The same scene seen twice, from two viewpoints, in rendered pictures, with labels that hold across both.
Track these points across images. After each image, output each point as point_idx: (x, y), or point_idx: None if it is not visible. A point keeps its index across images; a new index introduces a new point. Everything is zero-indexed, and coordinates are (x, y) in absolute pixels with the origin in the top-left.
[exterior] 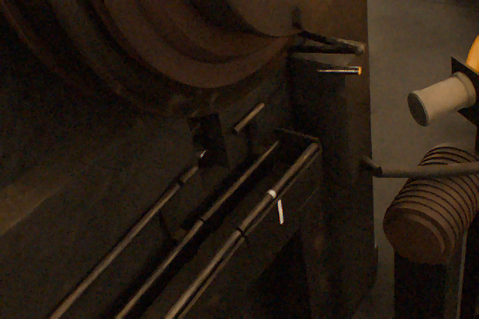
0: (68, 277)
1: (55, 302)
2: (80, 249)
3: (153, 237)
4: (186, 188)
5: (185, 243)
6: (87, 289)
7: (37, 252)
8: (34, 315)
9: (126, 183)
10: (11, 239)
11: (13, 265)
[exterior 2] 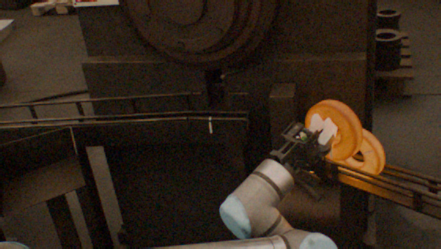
0: (142, 90)
1: (135, 94)
2: (148, 85)
3: (179, 104)
4: (199, 98)
5: (182, 113)
6: (143, 97)
7: (134, 75)
8: (128, 91)
9: (170, 77)
10: (127, 65)
11: (125, 72)
